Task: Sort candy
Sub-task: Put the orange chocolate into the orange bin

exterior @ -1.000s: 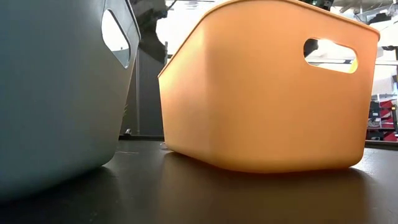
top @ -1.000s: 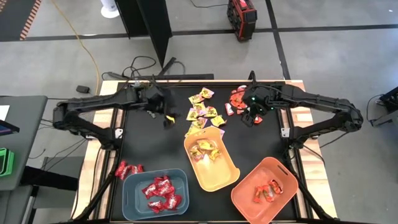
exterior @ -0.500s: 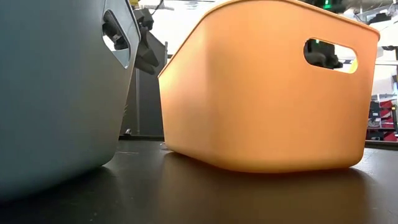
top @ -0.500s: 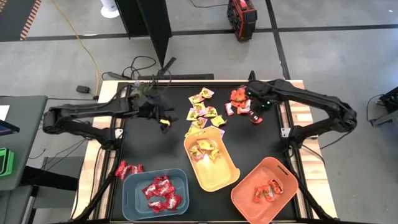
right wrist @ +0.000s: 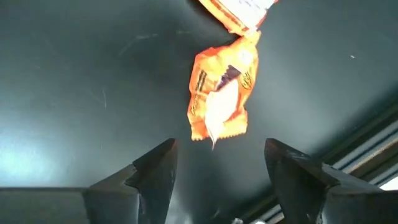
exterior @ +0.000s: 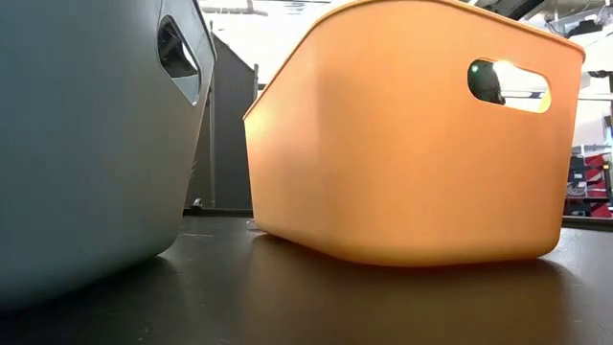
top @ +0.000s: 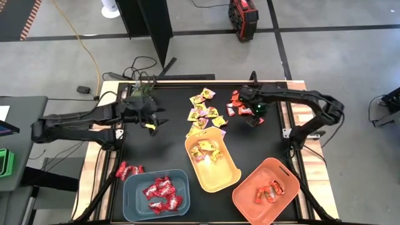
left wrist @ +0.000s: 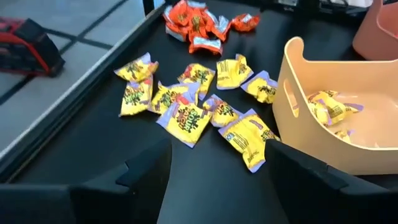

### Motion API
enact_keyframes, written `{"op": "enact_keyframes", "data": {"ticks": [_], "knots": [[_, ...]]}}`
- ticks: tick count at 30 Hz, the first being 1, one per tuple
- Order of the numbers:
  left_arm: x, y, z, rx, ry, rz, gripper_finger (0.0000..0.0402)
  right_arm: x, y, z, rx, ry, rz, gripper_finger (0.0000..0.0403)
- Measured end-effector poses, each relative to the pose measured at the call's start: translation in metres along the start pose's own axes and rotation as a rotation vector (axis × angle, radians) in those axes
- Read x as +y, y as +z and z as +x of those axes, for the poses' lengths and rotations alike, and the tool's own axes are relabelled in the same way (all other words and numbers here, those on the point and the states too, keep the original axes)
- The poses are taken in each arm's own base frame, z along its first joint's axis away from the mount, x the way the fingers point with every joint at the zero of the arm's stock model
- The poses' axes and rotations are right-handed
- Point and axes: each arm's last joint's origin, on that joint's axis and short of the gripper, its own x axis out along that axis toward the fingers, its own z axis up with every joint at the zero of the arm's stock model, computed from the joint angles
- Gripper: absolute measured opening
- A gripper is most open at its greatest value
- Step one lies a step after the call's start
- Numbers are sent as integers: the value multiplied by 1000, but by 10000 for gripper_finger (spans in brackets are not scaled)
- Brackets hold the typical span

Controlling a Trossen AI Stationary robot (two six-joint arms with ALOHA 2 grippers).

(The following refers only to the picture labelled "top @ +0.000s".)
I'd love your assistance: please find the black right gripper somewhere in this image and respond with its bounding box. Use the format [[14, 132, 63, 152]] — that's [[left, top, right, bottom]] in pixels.
[[238, 86, 273, 128]]

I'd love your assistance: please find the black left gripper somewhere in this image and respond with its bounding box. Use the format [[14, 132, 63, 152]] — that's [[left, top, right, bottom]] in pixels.
[[118, 93, 169, 138]]

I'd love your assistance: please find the pale yellow-orange plastic bin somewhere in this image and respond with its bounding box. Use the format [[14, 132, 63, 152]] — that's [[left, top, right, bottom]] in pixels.
[[184, 126, 243, 194]]

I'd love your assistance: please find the blue-grey plastic bin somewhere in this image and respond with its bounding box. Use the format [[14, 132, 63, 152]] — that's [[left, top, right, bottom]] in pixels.
[[122, 169, 191, 223]]

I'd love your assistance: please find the orange plastic bin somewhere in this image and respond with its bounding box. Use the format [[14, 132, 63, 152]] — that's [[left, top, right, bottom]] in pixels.
[[232, 157, 301, 225]]

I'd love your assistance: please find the small artificial green plant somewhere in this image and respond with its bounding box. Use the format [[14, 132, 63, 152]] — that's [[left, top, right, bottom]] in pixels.
[[131, 81, 156, 99]]

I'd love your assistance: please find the black power strip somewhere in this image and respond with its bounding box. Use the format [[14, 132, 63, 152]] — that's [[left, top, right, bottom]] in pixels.
[[138, 74, 216, 81]]

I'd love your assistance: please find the black partition panel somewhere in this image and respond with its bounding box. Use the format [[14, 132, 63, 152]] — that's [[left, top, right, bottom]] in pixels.
[[114, 0, 178, 78]]

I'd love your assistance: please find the red and black tool case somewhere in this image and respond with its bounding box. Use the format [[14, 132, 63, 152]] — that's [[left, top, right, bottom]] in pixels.
[[227, 0, 259, 43]]

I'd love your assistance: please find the white fan base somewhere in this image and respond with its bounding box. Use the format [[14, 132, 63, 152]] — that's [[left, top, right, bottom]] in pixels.
[[100, 0, 121, 19]]

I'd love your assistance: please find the black low bench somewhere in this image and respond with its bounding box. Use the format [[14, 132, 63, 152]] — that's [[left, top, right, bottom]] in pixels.
[[20, 166, 79, 193]]

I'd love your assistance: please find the grey side table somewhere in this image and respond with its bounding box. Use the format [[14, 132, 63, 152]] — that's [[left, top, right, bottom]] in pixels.
[[0, 95, 49, 192]]

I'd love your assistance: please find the black floor equipment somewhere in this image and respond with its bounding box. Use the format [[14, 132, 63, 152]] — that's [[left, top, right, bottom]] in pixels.
[[367, 86, 400, 128]]

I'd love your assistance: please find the dark tablet device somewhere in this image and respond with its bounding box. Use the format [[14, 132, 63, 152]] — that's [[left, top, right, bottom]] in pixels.
[[0, 120, 21, 138]]

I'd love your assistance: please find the white paper sheet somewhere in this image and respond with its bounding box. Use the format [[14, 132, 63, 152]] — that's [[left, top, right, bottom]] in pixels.
[[0, 105, 11, 122]]

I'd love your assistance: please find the green plastic tray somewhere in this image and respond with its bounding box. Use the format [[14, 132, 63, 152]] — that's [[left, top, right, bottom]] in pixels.
[[0, 148, 16, 178]]

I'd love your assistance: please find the black mat with striped edge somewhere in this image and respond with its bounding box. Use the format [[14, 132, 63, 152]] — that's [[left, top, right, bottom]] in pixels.
[[0, 0, 43, 43]]

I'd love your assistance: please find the black aluminium table frame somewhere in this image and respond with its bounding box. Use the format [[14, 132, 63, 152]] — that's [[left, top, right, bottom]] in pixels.
[[71, 79, 341, 225]]

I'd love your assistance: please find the black cable bundle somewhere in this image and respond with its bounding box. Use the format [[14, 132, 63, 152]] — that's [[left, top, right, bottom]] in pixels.
[[102, 56, 158, 81]]

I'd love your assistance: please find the yellow extension cable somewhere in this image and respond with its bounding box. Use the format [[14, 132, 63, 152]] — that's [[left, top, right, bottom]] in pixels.
[[49, 0, 101, 94]]

